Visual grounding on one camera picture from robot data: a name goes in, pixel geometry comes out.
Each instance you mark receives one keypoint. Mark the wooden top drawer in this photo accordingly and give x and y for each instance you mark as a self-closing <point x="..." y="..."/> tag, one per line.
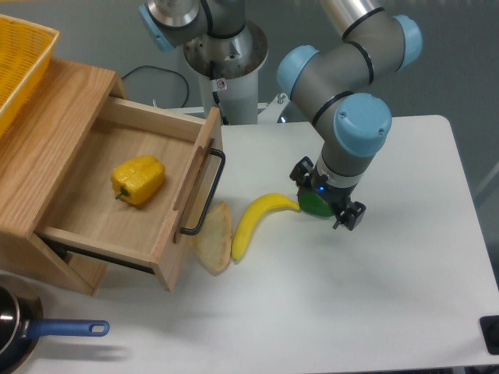
<point x="85" y="218"/>

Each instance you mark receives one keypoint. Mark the black corner clamp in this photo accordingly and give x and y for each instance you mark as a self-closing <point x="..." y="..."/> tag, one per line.
<point x="489" y="326"/>

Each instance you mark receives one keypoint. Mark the blue handled frying pan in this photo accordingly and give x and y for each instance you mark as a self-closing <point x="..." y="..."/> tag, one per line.
<point x="20" y="328"/>

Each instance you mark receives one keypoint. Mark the yellow plastic basket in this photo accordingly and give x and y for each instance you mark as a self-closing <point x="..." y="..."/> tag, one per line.
<point x="26" y="50"/>

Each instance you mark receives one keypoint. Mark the bread slice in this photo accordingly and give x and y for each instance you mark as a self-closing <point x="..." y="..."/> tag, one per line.
<point x="213" y="244"/>

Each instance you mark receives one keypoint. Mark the yellow bell pepper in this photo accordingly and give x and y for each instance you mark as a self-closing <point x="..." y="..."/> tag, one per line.
<point x="136" y="180"/>

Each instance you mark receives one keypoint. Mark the green bell pepper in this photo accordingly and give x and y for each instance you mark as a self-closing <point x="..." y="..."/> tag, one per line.
<point x="311" y="203"/>

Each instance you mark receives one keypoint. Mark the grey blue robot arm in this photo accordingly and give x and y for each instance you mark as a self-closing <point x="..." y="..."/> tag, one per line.
<point x="326" y="87"/>

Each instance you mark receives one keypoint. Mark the yellow banana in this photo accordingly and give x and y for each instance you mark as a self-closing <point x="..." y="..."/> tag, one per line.
<point x="255" y="212"/>

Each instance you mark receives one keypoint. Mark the wooden drawer cabinet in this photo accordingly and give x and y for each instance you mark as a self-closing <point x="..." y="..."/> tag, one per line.
<point x="36" y="153"/>

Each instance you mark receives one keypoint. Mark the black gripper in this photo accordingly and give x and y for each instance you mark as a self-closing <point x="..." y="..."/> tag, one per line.
<point x="333" y="179"/>

